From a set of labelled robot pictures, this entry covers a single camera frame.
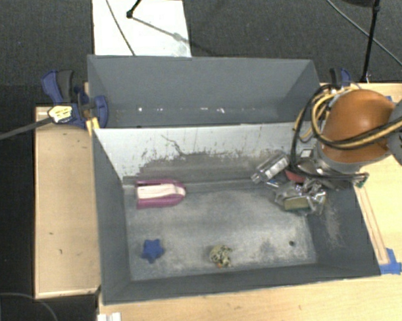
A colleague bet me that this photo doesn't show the red round thing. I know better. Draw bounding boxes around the red round thing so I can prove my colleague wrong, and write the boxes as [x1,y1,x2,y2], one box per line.
[284,168,307,185]

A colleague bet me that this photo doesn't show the crumpled silver packet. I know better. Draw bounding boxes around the crumpled silver packet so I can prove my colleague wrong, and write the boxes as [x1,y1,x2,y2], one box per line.
[273,179,329,218]

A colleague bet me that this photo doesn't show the clear glass bottle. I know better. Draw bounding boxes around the clear glass bottle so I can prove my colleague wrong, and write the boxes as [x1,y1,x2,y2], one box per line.
[249,151,292,185]

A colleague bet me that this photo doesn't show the purple and white stapler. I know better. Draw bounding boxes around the purple and white stapler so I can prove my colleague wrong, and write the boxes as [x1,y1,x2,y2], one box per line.
[134,178,188,210]

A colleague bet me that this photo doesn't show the olive flat box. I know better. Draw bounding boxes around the olive flat box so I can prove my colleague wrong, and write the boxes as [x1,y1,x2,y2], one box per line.
[282,195,311,212]

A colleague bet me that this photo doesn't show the blue star toy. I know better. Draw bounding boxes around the blue star toy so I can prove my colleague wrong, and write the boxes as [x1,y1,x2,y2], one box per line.
[139,237,166,265]

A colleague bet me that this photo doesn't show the pale wood board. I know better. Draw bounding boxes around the pale wood board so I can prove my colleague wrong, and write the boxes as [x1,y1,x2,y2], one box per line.
[27,104,103,300]

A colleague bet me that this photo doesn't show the beige spotted toy animal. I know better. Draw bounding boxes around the beige spotted toy animal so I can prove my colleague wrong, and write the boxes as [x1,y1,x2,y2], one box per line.
[208,243,234,270]

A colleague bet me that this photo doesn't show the grey metal bin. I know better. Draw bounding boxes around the grey metal bin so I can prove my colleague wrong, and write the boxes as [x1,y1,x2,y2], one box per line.
[86,44,383,306]

